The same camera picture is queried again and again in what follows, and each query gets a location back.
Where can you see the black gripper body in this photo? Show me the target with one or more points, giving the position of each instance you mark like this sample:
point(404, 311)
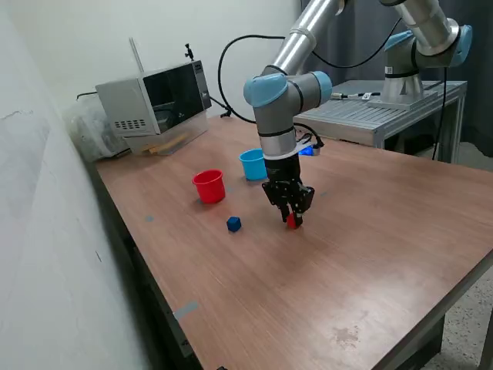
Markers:
point(283, 169)

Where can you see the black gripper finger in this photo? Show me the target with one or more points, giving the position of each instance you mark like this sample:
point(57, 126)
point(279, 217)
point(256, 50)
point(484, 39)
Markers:
point(306, 200)
point(278, 200)

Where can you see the red cube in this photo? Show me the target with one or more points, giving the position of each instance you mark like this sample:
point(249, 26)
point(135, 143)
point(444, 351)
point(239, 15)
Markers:
point(291, 223)

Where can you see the blue cube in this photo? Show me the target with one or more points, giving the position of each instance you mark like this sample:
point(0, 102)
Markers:
point(233, 224)

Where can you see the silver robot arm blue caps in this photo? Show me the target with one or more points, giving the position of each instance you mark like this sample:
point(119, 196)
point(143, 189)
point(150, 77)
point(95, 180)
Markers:
point(292, 92)

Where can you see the blue plastic cup bin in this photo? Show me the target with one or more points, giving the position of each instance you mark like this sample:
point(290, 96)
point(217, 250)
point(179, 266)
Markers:
point(252, 169)

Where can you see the red plastic cup bin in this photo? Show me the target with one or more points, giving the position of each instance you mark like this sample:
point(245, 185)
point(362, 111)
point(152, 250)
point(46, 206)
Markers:
point(210, 190)

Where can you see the slotted aluminium robot stand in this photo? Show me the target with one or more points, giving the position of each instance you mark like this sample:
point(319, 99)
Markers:
point(346, 112)

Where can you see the clear plastic box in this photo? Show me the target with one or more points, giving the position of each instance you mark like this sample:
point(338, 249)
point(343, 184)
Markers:
point(185, 135)

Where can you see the white warning tag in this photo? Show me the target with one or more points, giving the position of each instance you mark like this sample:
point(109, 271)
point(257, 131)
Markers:
point(367, 94)

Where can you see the aluminium robot mounting plate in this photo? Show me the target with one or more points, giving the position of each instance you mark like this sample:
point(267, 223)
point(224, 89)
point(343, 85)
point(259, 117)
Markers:
point(385, 104)

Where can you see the light wooden sticks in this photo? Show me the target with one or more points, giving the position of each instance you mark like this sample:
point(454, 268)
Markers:
point(161, 146)

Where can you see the large grey tape strip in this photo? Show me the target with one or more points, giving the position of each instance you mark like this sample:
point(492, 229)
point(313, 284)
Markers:
point(186, 310)

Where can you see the dark grey curtain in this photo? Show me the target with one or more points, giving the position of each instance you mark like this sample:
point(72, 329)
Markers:
point(358, 38)

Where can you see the silver microwave oven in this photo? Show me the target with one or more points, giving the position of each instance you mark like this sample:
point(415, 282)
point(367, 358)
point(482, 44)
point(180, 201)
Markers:
point(127, 100)

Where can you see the thin white rod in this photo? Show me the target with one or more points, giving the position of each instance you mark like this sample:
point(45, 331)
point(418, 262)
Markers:
point(136, 56)

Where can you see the translucent plastic bag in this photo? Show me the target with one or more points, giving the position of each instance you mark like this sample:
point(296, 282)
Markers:
point(84, 131)

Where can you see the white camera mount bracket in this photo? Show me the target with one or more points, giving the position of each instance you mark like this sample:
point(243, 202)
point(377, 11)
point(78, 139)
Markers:
point(289, 154)

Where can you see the blue-lit wrist camera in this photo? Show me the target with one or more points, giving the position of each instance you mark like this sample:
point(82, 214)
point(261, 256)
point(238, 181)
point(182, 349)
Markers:
point(312, 150)

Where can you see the small black camera mount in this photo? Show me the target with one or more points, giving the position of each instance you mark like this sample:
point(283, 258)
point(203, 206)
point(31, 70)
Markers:
point(188, 52)

